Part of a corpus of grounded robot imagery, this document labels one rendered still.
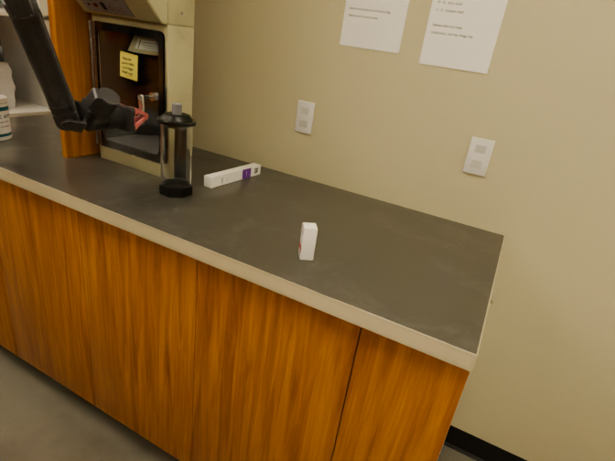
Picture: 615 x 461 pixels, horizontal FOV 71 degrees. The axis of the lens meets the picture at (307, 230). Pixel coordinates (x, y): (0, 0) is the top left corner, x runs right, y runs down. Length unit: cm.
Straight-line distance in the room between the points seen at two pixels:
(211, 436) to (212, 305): 47
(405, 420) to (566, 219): 81
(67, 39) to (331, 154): 94
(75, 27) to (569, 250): 171
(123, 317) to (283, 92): 96
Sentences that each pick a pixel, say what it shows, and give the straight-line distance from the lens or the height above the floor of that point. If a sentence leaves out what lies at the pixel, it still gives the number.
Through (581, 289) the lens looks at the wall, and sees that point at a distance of 161.
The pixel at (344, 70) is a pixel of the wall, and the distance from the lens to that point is 158.
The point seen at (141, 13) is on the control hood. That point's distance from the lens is 144.
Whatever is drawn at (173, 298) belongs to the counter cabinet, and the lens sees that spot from 125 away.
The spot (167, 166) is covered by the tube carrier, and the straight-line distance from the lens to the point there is 133.
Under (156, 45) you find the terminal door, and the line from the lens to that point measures 145.
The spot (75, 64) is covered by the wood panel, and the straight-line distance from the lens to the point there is 170.
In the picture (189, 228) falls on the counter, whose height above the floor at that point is 94.
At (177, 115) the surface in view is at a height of 118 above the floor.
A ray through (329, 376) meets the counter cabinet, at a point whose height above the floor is 72.
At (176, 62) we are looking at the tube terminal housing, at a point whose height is 131.
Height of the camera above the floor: 143
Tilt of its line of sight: 24 degrees down
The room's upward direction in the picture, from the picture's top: 8 degrees clockwise
